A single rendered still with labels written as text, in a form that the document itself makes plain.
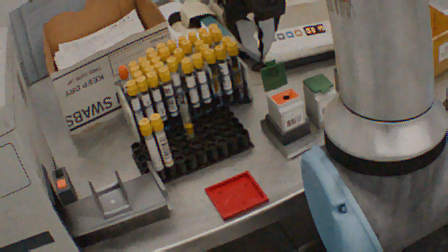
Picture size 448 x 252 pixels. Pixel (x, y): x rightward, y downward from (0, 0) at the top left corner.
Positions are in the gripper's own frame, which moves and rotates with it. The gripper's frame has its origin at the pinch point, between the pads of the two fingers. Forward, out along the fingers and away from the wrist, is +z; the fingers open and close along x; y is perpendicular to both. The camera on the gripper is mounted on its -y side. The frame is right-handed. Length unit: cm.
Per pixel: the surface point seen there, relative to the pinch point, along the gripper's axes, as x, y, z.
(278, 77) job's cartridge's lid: -0.7, -3.8, 2.1
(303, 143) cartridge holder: -0.5, -10.6, 9.9
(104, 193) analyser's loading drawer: 29.9, -7.6, 7.1
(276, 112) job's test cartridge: 1.9, -7.3, 5.2
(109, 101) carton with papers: 23.3, 15.2, 7.6
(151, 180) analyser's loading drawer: 22.2, -8.4, 7.3
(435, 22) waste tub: -45.3, 0.2, 5.1
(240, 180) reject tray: 10.3, -11.1, 11.1
